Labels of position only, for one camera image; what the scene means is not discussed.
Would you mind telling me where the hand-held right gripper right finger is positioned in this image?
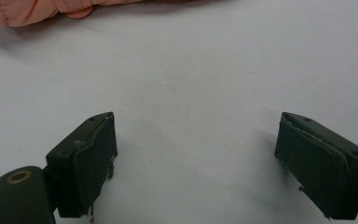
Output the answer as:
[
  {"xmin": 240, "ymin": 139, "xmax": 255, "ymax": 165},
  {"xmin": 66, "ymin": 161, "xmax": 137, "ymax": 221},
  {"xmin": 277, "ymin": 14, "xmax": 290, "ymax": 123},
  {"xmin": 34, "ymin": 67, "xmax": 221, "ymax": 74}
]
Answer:
[{"xmin": 274, "ymin": 111, "xmax": 358, "ymax": 221}]

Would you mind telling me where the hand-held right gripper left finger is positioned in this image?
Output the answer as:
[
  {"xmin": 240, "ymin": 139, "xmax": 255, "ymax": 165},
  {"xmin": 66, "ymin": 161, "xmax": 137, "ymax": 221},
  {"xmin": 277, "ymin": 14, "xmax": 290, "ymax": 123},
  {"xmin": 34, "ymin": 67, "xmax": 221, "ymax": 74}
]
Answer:
[{"xmin": 45, "ymin": 111, "xmax": 118, "ymax": 218}]

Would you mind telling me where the pink cloth garment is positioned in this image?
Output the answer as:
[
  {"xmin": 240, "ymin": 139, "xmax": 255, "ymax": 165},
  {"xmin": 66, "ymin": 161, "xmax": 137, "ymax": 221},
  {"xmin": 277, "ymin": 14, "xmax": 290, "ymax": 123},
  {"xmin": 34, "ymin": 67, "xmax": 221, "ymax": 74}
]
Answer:
[{"xmin": 0, "ymin": 0, "xmax": 145, "ymax": 30}]

